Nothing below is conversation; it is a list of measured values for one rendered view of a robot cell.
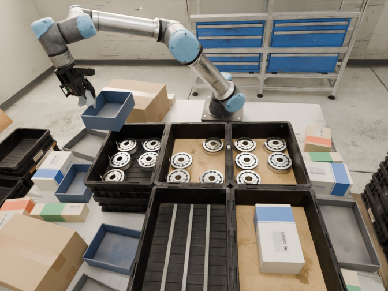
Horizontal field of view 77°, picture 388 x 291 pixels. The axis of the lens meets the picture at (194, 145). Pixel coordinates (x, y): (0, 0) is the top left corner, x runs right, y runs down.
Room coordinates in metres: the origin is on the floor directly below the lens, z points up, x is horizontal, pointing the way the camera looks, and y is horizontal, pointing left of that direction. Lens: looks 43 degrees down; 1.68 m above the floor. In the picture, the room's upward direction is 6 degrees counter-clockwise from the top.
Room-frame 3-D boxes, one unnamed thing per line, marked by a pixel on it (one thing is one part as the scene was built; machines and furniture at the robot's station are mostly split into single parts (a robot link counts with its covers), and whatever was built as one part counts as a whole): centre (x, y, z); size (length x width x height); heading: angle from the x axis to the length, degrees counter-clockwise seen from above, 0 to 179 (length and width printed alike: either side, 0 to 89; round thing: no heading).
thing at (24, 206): (0.66, 0.86, 0.74); 0.16 x 0.12 x 0.07; 179
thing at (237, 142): (0.85, -0.25, 0.86); 0.10 x 0.10 x 0.01
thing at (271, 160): (0.72, -0.38, 0.86); 0.10 x 0.10 x 0.01
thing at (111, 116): (0.91, 0.35, 1.10); 0.20 x 0.15 x 0.07; 167
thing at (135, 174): (0.83, 0.29, 0.87); 0.40 x 0.30 x 0.11; 171
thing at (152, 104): (1.41, 0.39, 0.80); 0.40 x 0.30 x 0.20; 66
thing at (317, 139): (0.95, -0.68, 0.74); 0.16 x 0.12 x 0.07; 155
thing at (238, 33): (2.69, -0.50, 0.60); 0.72 x 0.03 x 0.56; 76
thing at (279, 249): (0.37, -0.24, 0.87); 0.20 x 0.12 x 0.09; 172
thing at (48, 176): (0.93, 0.76, 0.74); 0.20 x 0.12 x 0.09; 170
